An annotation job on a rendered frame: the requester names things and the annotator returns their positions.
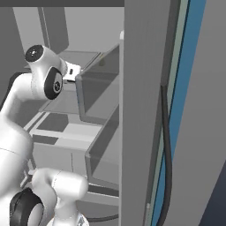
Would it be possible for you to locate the blue cabinet panel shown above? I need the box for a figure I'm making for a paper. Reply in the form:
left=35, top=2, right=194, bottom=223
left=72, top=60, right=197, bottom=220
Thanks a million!
left=150, top=0, right=207, bottom=226

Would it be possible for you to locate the grey translucent door bin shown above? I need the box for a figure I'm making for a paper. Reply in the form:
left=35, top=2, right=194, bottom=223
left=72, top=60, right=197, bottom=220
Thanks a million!
left=75, top=43, right=121, bottom=125
left=84, top=105, right=121, bottom=190

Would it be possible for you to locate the black curved door handle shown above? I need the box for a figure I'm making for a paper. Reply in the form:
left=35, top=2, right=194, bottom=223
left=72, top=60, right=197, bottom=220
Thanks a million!
left=154, top=84, right=174, bottom=226

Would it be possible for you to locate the grey fridge door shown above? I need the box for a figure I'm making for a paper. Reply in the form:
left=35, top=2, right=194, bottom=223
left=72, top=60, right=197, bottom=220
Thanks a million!
left=118, top=0, right=191, bottom=226

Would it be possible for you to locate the grey fridge drawer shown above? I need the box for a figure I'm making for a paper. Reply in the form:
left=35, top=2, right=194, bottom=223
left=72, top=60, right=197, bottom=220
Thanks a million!
left=27, top=142, right=91, bottom=179

